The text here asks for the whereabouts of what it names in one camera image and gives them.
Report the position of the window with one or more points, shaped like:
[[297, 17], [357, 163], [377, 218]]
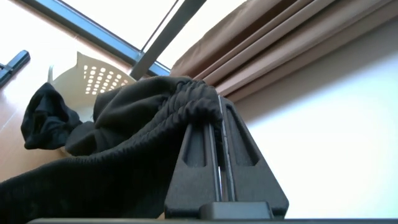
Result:
[[164, 34]]

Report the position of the black shorts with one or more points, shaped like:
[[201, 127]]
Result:
[[124, 155]]

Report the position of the white laundry basket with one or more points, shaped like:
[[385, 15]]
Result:
[[71, 84]]

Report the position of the black clothes rack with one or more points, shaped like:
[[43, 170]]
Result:
[[15, 63]]

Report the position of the brown curtain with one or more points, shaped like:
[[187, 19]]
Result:
[[264, 40]]

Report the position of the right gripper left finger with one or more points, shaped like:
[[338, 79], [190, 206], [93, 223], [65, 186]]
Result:
[[186, 186]]

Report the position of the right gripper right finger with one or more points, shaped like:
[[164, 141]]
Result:
[[258, 186]]

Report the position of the heap of clothes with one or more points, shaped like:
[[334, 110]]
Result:
[[46, 118]]

